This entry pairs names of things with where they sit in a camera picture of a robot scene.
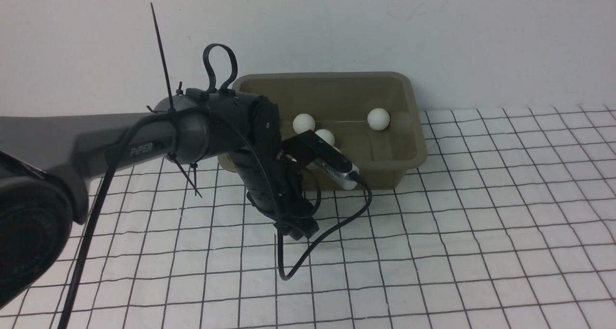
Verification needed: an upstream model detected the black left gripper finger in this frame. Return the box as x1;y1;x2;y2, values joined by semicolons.
295;217;319;240
274;221;299;240

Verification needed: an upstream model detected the olive green plastic bin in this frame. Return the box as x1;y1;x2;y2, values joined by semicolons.
232;71;427;191

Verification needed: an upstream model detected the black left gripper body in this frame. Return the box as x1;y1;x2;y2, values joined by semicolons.
233;149;315;227

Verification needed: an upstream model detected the black left camera cable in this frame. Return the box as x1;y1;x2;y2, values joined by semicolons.
57;105;373;329

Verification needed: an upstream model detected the black cable tie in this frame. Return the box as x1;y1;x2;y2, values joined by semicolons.
146;2;204;198

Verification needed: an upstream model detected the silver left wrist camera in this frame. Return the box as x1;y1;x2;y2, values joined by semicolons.
282;130;360;191

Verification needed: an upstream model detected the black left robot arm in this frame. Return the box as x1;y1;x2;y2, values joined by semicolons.
1;89;319;306

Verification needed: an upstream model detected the white logo ball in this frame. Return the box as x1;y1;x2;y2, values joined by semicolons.
292;114;316;134

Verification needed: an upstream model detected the white ping-pong ball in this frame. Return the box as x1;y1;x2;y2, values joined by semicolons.
315;129;336;146
367;108;391;131

